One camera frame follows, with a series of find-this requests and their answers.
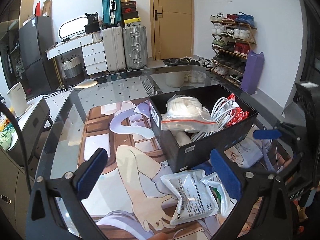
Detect red and white packet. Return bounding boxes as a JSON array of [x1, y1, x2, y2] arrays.
[[221, 94, 249, 128]]

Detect white cable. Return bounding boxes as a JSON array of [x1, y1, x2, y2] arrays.
[[191, 97, 238, 142]]

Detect bag of white rope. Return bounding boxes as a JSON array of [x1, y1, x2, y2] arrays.
[[161, 94, 218, 133]]

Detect person's left hand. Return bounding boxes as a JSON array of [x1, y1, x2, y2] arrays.
[[148, 232, 168, 240]]

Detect white printed pouch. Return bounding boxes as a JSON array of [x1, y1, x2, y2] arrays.
[[161, 169, 219, 225]]

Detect purple bag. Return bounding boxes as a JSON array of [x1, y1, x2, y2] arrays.
[[241, 50, 265, 95]]

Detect grey side cabinet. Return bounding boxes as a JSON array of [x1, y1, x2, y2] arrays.
[[1, 95, 50, 238]]

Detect white trash bin black liner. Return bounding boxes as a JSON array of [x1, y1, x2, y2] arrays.
[[163, 57, 190, 88]]

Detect wooden shoe rack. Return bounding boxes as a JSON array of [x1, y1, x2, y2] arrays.
[[209, 12, 256, 87]]

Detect woven laundry basket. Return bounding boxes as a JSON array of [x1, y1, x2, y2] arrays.
[[61, 55, 85, 86]]

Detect white desk with drawers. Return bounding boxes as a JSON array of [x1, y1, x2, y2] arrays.
[[46, 32, 107, 75]]

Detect white suitcase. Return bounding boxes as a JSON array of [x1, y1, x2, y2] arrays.
[[102, 27, 126, 72]]

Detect black refrigerator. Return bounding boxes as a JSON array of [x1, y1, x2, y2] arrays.
[[18, 16, 60, 96]]

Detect silver suitcase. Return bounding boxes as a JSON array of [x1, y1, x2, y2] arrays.
[[123, 25, 148, 70]]

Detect wooden door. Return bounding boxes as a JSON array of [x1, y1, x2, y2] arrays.
[[150, 0, 194, 60]]

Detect black bag on desk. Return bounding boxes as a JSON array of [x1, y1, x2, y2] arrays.
[[85, 12, 100, 34]]

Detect stack of shoe boxes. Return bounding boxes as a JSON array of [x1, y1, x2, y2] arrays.
[[120, 0, 141, 27]]

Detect teal suitcase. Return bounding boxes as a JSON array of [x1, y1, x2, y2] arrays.
[[103, 0, 122, 27]]

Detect tall dark glass cabinet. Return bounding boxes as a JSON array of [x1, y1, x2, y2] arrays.
[[1, 0, 34, 88]]

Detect oval black frame mirror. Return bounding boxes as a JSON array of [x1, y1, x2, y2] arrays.
[[57, 16, 88, 40]]

